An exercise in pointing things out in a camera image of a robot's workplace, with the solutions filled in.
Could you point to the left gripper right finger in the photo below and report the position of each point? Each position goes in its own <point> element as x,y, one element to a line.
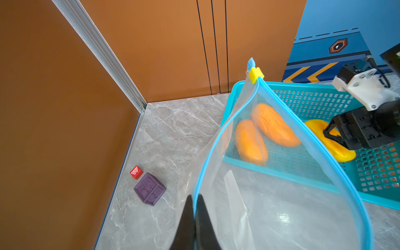
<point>205,235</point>

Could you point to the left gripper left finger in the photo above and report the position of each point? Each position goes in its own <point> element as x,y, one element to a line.
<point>185,234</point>

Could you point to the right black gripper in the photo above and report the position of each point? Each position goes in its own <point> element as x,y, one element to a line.
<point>363,129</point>

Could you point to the slim yellow mango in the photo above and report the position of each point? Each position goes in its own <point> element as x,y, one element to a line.
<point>340,153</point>

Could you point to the yellow top mango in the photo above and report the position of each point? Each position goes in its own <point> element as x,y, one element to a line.
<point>273,126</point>

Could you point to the smooth orange basket mango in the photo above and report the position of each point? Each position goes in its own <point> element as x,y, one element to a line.
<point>250,144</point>

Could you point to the purple block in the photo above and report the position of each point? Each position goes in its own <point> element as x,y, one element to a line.
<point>149,189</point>

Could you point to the teal plastic basket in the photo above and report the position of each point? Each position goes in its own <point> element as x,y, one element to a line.
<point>374,173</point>

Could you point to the small red cube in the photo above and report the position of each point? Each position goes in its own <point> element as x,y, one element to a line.
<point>136,172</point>

